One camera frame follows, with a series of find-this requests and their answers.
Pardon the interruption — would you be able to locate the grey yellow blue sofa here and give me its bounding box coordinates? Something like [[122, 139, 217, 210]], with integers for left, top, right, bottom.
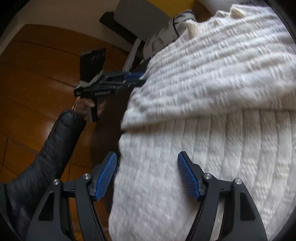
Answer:
[[116, 0, 232, 70]]

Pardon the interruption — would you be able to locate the person's left forearm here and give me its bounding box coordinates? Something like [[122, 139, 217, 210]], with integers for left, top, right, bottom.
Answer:
[[0, 109, 88, 241]]

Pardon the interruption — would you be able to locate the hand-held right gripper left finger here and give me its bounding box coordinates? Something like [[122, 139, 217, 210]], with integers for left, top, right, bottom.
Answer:
[[25, 152, 117, 241]]

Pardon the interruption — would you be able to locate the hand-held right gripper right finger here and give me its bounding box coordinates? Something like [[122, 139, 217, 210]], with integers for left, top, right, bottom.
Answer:
[[178, 151, 267, 241]]

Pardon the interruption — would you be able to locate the black upright board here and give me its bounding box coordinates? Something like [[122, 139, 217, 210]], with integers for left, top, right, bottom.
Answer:
[[99, 11, 134, 35]]

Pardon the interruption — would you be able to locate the white knit sweater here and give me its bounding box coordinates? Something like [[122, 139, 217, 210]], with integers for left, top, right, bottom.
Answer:
[[109, 3, 296, 241]]

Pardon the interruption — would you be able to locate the triangle pattern pillow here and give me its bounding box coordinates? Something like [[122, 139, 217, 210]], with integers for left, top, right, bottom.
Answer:
[[142, 9, 197, 61]]

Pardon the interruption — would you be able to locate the person's left hand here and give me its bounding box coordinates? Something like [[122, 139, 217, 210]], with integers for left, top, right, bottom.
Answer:
[[73, 96, 96, 117]]

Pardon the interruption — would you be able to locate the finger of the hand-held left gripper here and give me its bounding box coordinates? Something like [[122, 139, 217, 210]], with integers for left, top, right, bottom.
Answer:
[[102, 71, 147, 82], [114, 79, 147, 90]]

